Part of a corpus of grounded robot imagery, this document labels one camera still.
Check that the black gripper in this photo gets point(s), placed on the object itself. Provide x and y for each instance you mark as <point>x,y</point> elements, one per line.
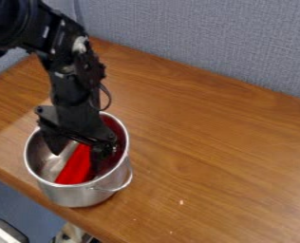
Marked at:
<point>64,123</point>

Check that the red rectangular block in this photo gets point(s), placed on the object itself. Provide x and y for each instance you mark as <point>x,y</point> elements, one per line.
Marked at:
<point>75,171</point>

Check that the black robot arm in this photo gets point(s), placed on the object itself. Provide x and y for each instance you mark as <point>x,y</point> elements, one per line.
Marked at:
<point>44,32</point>

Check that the metal pot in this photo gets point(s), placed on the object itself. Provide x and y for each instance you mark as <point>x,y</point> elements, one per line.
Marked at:
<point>44,166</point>

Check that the white object below table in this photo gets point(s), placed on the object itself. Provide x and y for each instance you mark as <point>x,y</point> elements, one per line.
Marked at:
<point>71,234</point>

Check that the grey device below table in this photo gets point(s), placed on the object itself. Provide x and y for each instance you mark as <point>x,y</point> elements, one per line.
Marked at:
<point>9,234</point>

